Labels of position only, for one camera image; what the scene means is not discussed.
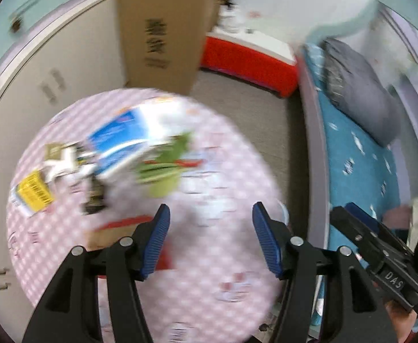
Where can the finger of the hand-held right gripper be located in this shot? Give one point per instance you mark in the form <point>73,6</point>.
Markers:
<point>364,215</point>
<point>359,235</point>

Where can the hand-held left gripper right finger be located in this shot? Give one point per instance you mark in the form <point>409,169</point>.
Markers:
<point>266,239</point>

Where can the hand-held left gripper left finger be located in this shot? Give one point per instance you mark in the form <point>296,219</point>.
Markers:
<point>157,243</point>

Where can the green vegetable scraps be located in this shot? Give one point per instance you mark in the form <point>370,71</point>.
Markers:
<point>166,182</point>

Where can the dark snack packet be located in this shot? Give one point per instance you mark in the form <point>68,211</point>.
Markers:
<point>94,196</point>

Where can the blue and white packet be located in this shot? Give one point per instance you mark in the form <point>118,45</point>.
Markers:
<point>119,135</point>

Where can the white wrapper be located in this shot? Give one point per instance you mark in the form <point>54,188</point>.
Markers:
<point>66,162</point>

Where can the yellow packet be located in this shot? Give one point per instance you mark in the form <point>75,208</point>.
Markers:
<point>34,187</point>

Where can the person's right hand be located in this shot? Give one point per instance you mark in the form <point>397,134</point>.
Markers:
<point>400,323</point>

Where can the pink garment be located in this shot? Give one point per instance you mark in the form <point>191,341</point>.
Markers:
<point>398,218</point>

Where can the round table, pink checked cloth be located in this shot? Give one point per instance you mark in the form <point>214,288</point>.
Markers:
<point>212,171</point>

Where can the grey duvet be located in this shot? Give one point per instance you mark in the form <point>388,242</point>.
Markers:
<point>366,89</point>

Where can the red bench with white top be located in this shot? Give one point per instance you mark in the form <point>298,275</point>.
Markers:
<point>251,64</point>

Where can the large cardboard box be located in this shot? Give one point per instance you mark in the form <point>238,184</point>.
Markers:
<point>159,25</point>

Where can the low white cabinet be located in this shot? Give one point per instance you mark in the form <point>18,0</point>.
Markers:
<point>34,60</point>

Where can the white plastic bag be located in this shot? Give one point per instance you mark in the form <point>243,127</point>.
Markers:
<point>230,19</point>

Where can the white wardrobe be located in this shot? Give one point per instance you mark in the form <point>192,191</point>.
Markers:
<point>301,0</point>

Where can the pinecone ornament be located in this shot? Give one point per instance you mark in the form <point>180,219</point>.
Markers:
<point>16,25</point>

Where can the teal bunk bed frame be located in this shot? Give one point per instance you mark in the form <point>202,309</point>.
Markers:
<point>355,10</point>

